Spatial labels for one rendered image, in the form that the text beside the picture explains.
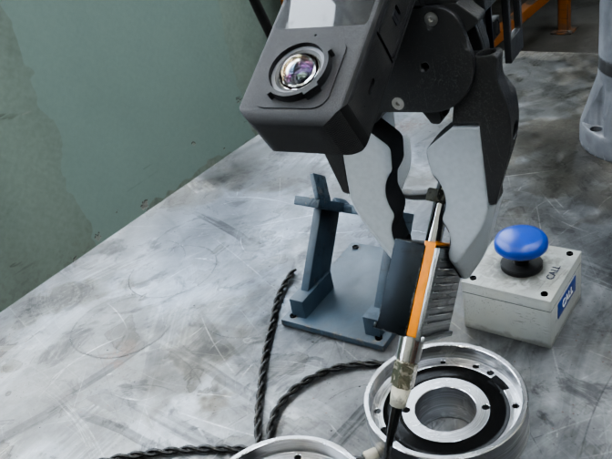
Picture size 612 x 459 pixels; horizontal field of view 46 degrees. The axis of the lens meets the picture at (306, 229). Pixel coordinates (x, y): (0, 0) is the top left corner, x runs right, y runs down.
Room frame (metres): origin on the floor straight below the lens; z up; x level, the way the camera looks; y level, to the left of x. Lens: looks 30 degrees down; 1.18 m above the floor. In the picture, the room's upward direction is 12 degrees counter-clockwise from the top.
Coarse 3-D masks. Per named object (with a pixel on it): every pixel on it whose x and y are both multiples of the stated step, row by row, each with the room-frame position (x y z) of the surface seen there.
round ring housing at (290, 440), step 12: (264, 444) 0.33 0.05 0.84; (276, 444) 0.33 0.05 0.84; (288, 444) 0.33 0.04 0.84; (300, 444) 0.33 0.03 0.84; (312, 444) 0.33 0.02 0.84; (324, 444) 0.32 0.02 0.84; (336, 444) 0.32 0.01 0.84; (240, 456) 0.33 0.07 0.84; (252, 456) 0.33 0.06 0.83; (264, 456) 0.33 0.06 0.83; (276, 456) 0.33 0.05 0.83; (288, 456) 0.33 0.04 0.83; (300, 456) 0.33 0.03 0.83; (312, 456) 0.33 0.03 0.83; (324, 456) 0.32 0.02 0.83; (336, 456) 0.32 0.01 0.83; (348, 456) 0.31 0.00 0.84
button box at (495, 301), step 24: (480, 264) 0.47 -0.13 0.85; (504, 264) 0.46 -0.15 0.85; (528, 264) 0.45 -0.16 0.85; (552, 264) 0.45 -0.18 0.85; (576, 264) 0.45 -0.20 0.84; (480, 288) 0.44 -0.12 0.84; (504, 288) 0.43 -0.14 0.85; (528, 288) 0.43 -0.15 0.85; (552, 288) 0.42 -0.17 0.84; (576, 288) 0.45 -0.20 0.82; (480, 312) 0.44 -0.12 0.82; (504, 312) 0.43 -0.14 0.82; (528, 312) 0.42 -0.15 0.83; (552, 312) 0.41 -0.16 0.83; (528, 336) 0.42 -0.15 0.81; (552, 336) 0.41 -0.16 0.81
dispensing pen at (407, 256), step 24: (432, 192) 0.32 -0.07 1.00; (432, 216) 0.32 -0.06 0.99; (408, 240) 0.30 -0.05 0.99; (432, 240) 0.31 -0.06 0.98; (408, 264) 0.30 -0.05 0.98; (384, 288) 0.30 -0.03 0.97; (408, 288) 0.29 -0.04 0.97; (384, 312) 0.29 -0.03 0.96; (408, 312) 0.28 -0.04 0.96; (408, 336) 0.29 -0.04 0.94; (408, 360) 0.28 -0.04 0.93; (408, 384) 0.28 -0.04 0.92; (384, 456) 0.27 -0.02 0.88
